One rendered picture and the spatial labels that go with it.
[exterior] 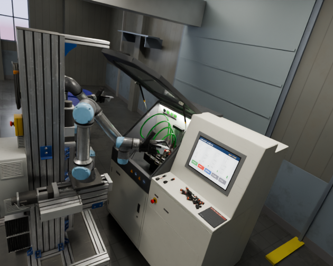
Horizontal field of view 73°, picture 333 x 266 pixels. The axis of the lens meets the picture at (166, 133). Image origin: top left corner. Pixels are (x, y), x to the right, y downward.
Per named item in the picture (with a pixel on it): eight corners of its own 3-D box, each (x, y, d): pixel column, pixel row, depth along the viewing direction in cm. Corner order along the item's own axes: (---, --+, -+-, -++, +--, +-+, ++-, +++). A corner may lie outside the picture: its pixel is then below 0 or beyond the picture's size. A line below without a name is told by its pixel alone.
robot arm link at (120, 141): (116, 145, 156) (117, 134, 153) (132, 146, 158) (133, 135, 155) (114, 150, 149) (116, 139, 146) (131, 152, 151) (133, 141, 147)
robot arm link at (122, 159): (128, 158, 165) (130, 144, 161) (128, 165, 155) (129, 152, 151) (117, 157, 164) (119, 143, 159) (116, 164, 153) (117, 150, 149)
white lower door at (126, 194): (107, 208, 277) (111, 160, 251) (109, 207, 278) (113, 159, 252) (136, 246, 235) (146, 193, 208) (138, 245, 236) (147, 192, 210)
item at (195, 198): (177, 192, 186) (178, 187, 184) (185, 189, 193) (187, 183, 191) (197, 210, 171) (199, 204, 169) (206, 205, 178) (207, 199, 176)
